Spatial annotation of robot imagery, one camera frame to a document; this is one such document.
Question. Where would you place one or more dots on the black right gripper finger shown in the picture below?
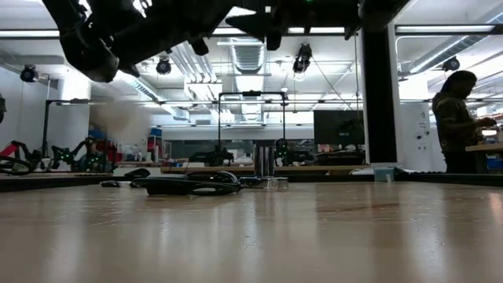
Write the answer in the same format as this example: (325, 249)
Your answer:
(255, 21)

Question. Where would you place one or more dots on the chrome lamp socket clear base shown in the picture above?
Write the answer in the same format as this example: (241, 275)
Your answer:
(264, 161)

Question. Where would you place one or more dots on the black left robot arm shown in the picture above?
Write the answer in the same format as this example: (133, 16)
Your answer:
(90, 51)

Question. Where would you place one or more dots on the black ceiling spotlight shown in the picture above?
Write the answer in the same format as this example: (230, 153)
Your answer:
(163, 65)
(451, 63)
(29, 73)
(302, 59)

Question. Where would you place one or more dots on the black monitor screen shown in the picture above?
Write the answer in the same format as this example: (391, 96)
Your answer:
(330, 126)

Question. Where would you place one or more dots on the storage shelf with boxes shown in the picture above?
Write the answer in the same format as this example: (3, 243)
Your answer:
(153, 145)

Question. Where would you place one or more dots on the beige desk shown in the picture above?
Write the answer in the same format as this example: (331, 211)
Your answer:
(314, 168)

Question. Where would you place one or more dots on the person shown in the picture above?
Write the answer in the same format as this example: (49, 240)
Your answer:
(92, 151)
(452, 118)

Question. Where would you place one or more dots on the small blue cylinder cup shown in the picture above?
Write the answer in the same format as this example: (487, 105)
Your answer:
(384, 173)

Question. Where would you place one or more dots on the red object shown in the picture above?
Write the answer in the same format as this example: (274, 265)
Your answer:
(8, 150)

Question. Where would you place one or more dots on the wooden workbench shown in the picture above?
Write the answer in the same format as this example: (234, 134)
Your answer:
(483, 148)

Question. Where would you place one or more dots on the black robot station frame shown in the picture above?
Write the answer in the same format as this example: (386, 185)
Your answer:
(45, 129)
(219, 129)

